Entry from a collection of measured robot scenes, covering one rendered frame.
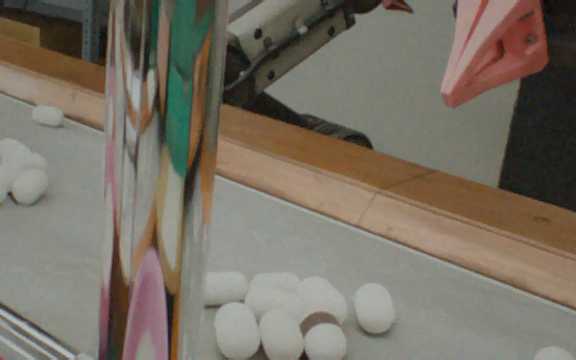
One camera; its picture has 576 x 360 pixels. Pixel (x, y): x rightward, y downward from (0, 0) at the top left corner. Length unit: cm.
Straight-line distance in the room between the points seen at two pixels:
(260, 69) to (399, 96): 173
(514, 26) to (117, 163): 39
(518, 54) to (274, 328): 24
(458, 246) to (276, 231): 12
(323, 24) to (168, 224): 98
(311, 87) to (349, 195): 234
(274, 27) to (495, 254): 57
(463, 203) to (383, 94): 219
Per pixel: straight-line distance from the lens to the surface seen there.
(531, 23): 54
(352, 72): 286
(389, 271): 56
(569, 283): 56
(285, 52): 110
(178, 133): 17
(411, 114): 277
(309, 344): 43
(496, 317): 52
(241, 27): 105
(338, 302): 46
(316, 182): 65
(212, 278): 47
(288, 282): 49
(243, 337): 42
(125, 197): 17
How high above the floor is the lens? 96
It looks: 18 degrees down
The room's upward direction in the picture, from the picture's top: 6 degrees clockwise
